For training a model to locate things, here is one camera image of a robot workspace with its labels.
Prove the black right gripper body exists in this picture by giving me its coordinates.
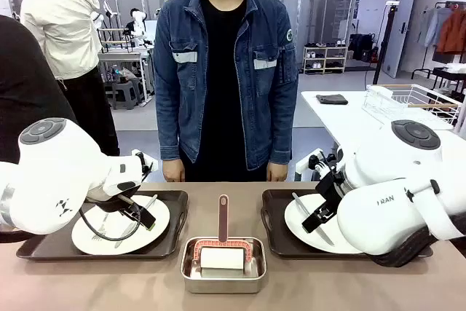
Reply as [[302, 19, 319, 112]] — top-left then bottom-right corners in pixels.
[[315, 174, 346, 217]]

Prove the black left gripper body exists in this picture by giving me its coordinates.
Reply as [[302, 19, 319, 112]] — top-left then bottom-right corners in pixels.
[[95, 194, 149, 221]]

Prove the white round plate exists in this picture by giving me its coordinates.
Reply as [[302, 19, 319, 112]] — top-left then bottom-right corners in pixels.
[[284, 193, 365, 255], [71, 194, 171, 256]]

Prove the silver table knife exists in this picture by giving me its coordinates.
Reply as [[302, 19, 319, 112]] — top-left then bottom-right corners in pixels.
[[114, 194, 159, 249], [292, 192, 335, 247]]

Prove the dark brown serving tray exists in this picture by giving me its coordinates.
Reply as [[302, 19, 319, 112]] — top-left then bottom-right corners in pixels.
[[261, 189, 434, 260], [16, 189, 189, 261]]

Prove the silver fork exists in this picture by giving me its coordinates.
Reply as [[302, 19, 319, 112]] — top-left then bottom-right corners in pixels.
[[92, 212, 111, 242]]

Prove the lint roller with brown handle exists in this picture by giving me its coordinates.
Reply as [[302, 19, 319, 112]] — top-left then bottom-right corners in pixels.
[[192, 194, 253, 271]]

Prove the person's left forearm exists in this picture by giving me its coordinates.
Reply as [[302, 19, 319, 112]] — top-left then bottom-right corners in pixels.
[[267, 106, 299, 163]]

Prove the person's right forearm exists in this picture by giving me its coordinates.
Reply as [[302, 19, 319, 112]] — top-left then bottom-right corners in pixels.
[[156, 106, 183, 162]]

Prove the person's right hand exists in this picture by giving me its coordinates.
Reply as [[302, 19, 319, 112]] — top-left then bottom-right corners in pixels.
[[162, 160, 186, 183]]

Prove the person's left hand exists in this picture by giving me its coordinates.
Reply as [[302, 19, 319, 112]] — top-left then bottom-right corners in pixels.
[[266, 160, 289, 183]]

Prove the white side table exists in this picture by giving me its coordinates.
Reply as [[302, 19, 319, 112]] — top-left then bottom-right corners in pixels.
[[294, 90, 460, 181]]

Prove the dark grey folded cloth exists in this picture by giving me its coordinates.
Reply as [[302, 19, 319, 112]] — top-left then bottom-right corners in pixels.
[[315, 94, 349, 106]]

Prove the stainless steel rectangular tray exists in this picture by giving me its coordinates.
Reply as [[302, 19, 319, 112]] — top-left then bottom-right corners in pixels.
[[181, 236, 267, 294]]

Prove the grey plastic stool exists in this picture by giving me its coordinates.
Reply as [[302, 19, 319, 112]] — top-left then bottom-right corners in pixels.
[[110, 79, 146, 110]]

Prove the white shoe rack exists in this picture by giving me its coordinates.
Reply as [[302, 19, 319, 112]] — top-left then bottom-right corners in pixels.
[[302, 44, 349, 75]]

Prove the person in denim jacket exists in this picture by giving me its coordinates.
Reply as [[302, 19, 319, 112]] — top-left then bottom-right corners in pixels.
[[153, 0, 300, 183]]

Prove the black bags pile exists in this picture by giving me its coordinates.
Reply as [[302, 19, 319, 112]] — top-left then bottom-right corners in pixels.
[[348, 33, 379, 63]]

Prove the white background desk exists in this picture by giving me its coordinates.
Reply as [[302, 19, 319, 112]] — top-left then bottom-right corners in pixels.
[[97, 47, 154, 105]]

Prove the person in black clothes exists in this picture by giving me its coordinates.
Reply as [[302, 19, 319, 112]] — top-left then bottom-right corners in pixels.
[[0, 14, 78, 165]]

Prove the black pole stand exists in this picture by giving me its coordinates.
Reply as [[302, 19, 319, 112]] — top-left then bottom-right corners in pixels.
[[372, 1, 400, 86]]

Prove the black clothes rack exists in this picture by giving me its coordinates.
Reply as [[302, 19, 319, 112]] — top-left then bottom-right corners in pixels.
[[411, 0, 466, 94]]

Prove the white door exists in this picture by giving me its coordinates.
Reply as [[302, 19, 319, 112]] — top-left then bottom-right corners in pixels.
[[380, 0, 419, 79]]

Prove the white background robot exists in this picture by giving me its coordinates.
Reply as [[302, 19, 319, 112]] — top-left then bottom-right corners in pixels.
[[125, 7, 149, 48]]

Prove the mannequin in white jacket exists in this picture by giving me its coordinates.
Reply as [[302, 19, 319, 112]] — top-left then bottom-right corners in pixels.
[[20, 0, 121, 157]]

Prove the light blue hanging shirt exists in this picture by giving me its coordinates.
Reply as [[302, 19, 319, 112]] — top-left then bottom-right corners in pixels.
[[418, 7, 452, 48]]

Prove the orange hanging jacket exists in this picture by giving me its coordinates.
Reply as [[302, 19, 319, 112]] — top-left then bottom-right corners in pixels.
[[435, 7, 466, 55]]

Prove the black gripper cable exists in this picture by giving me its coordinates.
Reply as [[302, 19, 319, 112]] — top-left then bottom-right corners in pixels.
[[79, 200, 146, 242]]

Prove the black braided cable sleeve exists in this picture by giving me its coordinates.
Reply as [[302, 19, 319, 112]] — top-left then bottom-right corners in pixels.
[[367, 224, 436, 268]]

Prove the white wire dish rack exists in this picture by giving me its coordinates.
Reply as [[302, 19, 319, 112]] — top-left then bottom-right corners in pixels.
[[361, 84, 464, 128]]

